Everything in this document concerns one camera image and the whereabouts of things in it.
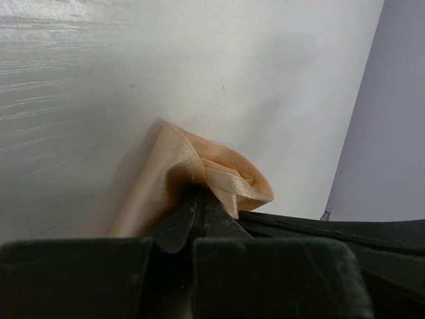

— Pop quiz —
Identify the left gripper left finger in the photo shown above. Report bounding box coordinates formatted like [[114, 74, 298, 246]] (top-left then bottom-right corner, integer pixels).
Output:
[[152, 186, 203, 254]]

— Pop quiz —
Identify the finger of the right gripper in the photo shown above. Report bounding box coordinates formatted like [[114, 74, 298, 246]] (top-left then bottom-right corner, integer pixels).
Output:
[[238, 212, 424, 299]]

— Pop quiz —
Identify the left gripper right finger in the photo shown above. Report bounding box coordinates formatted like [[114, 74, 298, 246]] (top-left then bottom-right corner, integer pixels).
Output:
[[197, 188, 252, 239]]

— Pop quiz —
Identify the orange cloth napkin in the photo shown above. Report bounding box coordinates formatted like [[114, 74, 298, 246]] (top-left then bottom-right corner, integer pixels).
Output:
[[107, 122, 274, 238]]

